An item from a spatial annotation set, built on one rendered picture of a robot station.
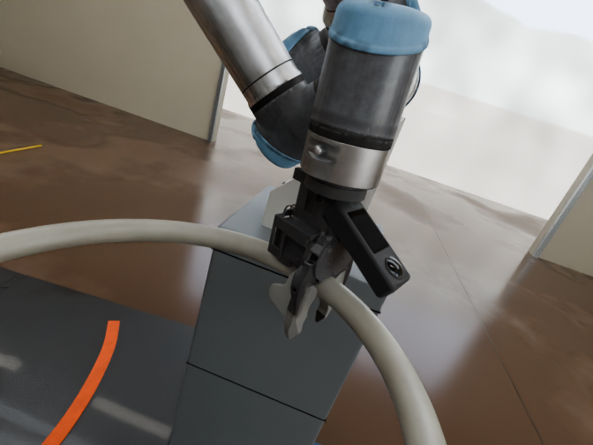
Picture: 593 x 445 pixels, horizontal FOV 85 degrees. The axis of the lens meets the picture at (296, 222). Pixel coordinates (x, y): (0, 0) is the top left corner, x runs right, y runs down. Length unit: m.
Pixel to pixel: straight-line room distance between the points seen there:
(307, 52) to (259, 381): 0.80
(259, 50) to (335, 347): 0.63
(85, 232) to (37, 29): 6.45
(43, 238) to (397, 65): 0.41
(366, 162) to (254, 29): 0.24
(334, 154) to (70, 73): 6.26
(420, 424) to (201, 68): 5.08
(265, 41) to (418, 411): 0.43
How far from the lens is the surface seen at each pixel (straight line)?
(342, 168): 0.32
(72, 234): 0.46
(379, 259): 0.35
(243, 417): 1.06
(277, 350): 0.86
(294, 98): 0.46
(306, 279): 0.37
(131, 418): 1.40
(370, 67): 0.32
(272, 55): 0.47
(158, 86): 5.55
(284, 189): 0.74
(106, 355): 1.56
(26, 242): 0.46
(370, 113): 0.32
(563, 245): 5.61
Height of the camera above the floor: 1.18
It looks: 23 degrees down
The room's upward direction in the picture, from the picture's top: 18 degrees clockwise
